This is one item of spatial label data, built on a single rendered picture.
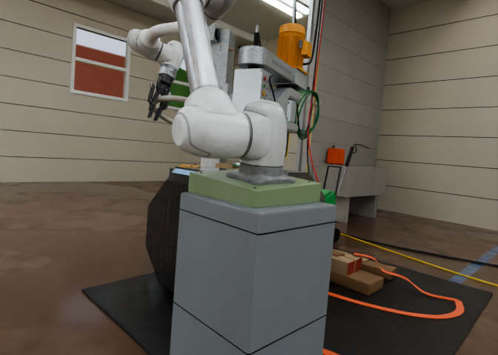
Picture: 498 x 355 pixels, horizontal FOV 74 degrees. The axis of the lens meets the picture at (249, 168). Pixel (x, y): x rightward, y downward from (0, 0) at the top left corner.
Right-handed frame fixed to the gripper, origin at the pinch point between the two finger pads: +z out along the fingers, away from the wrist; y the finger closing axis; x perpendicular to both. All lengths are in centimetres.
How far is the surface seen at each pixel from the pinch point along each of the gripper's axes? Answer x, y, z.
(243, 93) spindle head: 12, 66, -50
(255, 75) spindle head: 3, 64, -61
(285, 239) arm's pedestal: -93, 5, 50
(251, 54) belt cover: 4, 57, -74
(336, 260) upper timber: -30, 163, 46
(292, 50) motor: 19, 113, -120
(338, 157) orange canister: 108, 383, -123
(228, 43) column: 69, 83, -119
